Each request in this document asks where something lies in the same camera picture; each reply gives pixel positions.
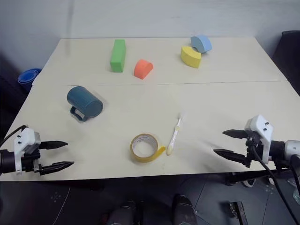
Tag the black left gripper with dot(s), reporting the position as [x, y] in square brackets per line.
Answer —
[29, 162]

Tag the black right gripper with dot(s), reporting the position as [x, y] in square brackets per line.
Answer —
[256, 138]

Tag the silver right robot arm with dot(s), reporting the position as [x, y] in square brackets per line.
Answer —
[289, 150]

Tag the white and yellow toothbrush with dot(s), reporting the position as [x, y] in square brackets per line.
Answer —
[174, 136]

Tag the dark teal plastic mug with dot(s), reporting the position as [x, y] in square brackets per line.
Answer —
[85, 102]

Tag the black floor stand foot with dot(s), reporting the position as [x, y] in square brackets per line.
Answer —
[240, 214]

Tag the blue bowl stack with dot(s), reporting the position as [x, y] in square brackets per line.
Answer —
[27, 77]

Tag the dark rounded shape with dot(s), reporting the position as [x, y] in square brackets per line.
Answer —
[124, 214]
[184, 211]

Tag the yellow adhesive tape roll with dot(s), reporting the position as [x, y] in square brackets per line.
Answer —
[144, 158]

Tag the yellow foam arch block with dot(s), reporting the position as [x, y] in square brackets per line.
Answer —
[190, 57]

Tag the black chair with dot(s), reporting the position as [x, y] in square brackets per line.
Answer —
[288, 58]

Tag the light blue foam arch block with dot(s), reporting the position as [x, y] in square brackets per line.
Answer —
[203, 43]

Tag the green foam rectangular block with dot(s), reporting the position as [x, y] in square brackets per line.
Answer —
[117, 55]

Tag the orange foam half-cylinder block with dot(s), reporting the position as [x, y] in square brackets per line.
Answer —
[143, 69]

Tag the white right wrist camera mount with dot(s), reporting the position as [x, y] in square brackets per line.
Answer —
[261, 125]

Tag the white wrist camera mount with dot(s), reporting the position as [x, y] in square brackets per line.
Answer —
[23, 138]
[261, 125]

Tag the black table frame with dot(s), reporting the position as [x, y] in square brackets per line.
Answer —
[236, 178]

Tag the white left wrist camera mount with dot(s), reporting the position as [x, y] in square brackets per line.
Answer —
[23, 138]

